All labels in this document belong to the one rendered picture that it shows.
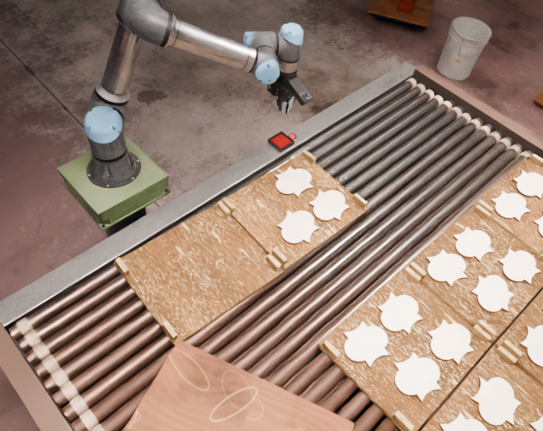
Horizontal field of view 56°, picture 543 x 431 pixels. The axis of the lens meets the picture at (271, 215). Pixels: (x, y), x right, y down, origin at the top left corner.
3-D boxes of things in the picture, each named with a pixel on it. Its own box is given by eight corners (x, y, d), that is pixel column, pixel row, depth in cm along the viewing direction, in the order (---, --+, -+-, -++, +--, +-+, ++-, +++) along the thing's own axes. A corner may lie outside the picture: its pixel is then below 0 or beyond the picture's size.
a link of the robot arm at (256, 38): (246, 44, 159) (281, 44, 161) (243, 26, 166) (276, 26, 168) (245, 67, 165) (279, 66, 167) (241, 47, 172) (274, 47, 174)
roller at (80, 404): (63, 410, 139) (59, 405, 135) (462, 116, 230) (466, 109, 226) (73, 425, 137) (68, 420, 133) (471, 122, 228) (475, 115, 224)
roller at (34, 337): (18, 345, 149) (13, 338, 145) (418, 88, 240) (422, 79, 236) (26, 357, 147) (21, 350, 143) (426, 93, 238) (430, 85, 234)
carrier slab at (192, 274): (114, 264, 163) (113, 262, 161) (218, 205, 181) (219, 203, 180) (175, 347, 148) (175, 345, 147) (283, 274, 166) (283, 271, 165)
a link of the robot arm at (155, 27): (125, 5, 133) (288, 64, 154) (126, -15, 140) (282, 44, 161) (114, 43, 141) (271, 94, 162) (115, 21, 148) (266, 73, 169)
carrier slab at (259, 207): (218, 203, 181) (218, 201, 180) (302, 155, 200) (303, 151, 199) (284, 271, 167) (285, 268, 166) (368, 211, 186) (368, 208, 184)
